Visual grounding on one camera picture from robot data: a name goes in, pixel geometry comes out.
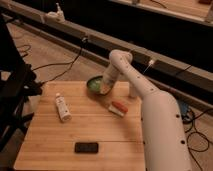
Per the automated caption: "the green ceramic bowl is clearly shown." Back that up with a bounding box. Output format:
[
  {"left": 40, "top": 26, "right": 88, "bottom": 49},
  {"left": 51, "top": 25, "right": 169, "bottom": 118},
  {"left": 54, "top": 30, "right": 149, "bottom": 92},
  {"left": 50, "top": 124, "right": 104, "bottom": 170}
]
[{"left": 86, "top": 75, "right": 107, "bottom": 95}]

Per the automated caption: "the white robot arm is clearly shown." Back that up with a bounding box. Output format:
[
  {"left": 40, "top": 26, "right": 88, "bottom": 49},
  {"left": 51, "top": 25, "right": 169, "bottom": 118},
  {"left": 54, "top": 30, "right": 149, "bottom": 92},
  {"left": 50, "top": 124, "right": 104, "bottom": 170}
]
[{"left": 100, "top": 49, "right": 192, "bottom": 171}]

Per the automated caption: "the white plastic bottle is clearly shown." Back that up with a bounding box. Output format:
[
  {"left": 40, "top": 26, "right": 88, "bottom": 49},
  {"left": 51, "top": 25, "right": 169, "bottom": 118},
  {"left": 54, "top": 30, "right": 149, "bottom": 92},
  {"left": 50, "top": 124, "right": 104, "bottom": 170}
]
[{"left": 55, "top": 93, "right": 71, "bottom": 122}]

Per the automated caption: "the black remote control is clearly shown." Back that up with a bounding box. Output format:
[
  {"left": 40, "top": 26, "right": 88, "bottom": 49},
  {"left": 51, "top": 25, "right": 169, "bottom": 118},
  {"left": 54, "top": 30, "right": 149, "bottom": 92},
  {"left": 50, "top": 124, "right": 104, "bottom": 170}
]
[{"left": 75, "top": 142, "right": 99, "bottom": 153}]

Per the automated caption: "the blue power box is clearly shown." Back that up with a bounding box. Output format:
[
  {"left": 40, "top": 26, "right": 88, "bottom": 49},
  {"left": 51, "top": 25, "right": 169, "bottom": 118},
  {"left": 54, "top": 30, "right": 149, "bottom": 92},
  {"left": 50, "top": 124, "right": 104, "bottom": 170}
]
[{"left": 178, "top": 101, "right": 189, "bottom": 117}]

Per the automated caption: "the black floor cable left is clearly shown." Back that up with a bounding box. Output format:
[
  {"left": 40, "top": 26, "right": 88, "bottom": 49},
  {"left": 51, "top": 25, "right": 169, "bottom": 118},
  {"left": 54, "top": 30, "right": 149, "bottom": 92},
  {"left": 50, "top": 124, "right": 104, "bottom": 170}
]
[{"left": 16, "top": 37, "right": 88, "bottom": 84}]

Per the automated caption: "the white cable on rail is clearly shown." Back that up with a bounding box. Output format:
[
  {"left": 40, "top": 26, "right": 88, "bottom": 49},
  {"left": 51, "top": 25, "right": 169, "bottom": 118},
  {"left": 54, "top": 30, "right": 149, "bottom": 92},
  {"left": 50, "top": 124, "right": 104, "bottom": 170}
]
[{"left": 128, "top": 49, "right": 155, "bottom": 75}]

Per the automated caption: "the white object on rail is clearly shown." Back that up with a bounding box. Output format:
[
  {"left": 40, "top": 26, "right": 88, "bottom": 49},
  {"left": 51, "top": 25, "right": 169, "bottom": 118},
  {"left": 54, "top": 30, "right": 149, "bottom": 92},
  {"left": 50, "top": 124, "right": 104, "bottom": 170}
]
[{"left": 45, "top": 4, "right": 65, "bottom": 22}]

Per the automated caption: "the black camera tripod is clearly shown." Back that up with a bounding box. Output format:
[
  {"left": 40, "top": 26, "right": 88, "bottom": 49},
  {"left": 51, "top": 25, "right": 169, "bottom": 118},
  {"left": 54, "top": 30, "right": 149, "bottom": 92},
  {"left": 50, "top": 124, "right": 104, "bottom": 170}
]
[{"left": 0, "top": 13, "right": 42, "bottom": 152}]

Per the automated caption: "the black floor cables right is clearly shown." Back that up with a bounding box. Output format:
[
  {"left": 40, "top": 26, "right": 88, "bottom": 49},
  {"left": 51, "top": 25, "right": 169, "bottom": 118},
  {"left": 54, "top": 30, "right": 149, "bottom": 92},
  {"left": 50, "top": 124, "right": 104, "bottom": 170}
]
[{"left": 181, "top": 108, "right": 213, "bottom": 171}]

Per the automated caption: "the long metal rail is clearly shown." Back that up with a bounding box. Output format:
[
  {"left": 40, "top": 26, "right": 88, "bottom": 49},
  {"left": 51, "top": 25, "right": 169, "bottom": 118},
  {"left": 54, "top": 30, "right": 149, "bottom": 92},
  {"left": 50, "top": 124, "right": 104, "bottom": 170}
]
[{"left": 0, "top": 0, "right": 213, "bottom": 104}]

